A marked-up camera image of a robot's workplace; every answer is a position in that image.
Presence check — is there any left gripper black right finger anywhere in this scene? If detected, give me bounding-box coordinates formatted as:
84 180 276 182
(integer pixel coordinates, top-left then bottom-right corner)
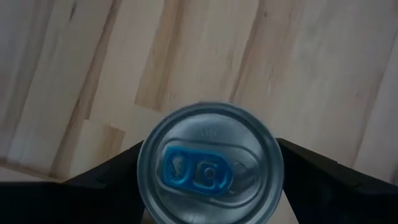
275 138 398 224

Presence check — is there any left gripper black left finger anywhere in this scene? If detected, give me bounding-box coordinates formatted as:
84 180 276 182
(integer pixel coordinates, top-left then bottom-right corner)
0 139 146 224

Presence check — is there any blue silver Red Bull can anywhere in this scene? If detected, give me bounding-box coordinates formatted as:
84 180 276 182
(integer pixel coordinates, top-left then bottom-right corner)
136 101 285 224

